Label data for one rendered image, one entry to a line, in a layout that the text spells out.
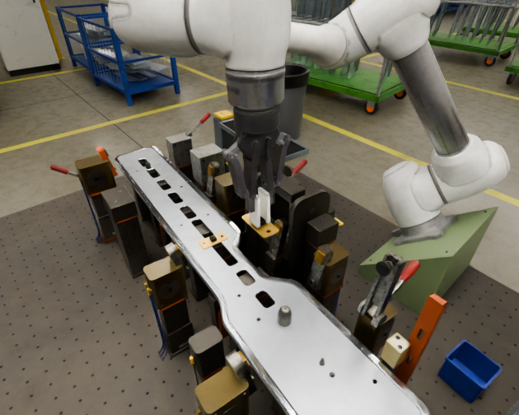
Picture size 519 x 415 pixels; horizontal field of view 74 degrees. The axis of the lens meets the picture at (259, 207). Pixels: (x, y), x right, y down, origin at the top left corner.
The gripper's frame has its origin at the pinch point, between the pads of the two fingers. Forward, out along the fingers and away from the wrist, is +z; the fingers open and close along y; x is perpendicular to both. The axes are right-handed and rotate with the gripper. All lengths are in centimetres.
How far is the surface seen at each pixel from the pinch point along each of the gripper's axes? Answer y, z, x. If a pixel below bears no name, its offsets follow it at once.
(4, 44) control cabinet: 33, 55, -681
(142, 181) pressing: 5, 27, -72
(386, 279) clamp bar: -17.8, 14.4, 18.9
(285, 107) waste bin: -185, 82, -231
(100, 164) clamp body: 16, 21, -83
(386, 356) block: -13.2, 28.1, 25.8
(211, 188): -13, 26, -51
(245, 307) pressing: 3.3, 29.5, -2.3
